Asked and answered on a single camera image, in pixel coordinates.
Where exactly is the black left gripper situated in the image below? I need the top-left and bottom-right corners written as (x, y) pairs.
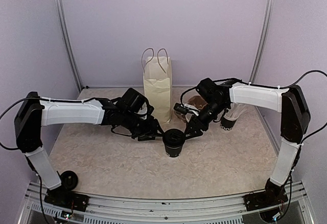
top-left (121, 110), bottom-right (165, 141)

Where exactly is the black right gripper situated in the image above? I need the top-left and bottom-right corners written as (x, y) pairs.
top-left (182, 99), bottom-right (228, 139)

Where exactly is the black plastic cup lid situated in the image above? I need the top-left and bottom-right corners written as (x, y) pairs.
top-left (162, 129), bottom-right (185, 148)

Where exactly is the black paper coffee cup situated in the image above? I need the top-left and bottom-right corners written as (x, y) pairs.
top-left (164, 143), bottom-right (183, 158)

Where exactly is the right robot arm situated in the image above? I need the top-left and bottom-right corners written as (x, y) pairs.
top-left (174, 78), bottom-right (326, 206)

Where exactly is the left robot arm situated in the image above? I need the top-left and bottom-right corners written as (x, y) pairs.
top-left (1, 88), bottom-right (164, 206)

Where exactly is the cream paper takeout bag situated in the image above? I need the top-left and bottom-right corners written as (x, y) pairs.
top-left (141, 48), bottom-right (172, 125)

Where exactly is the brown cardboard cup carrier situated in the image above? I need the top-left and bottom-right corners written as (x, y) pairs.
top-left (174, 95), bottom-right (207, 122)

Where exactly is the black cup holding straws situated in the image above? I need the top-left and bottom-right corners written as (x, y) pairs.
top-left (220, 116), bottom-right (238, 132)

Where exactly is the white wrapped straws bundle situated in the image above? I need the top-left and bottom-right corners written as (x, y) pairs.
top-left (224, 103), bottom-right (246, 121)

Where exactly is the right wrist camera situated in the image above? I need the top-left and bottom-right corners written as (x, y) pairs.
top-left (174, 103), bottom-right (200, 116)

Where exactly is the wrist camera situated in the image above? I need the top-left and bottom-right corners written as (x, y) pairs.
top-left (174, 103), bottom-right (200, 116)
top-left (116, 88), bottom-right (154, 117)

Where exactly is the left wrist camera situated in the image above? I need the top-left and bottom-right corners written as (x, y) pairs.
top-left (116, 88), bottom-right (154, 117)

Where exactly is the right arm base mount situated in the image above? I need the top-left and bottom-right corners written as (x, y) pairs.
top-left (243, 191), bottom-right (288, 211)

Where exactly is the aluminium front frame rail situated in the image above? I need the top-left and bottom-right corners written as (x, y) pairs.
top-left (17, 180), bottom-right (320, 224)

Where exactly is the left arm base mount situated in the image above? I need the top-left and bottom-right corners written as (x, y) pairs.
top-left (44, 190), bottom-right (89, 212)

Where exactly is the right aluminium frame post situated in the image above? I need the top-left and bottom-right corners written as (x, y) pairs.
top-left (249, 0), bottom-right (275, 83)

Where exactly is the aluminium frame post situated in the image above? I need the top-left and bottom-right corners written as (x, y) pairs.
top-left (55, 0), bottom-right (83, 92)
top-left (249, 0), bottom-right (275, 83)

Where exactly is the left aluminium frame post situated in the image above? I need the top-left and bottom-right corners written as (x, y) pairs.
top-left (55, 0), bottom-right (83, 92)

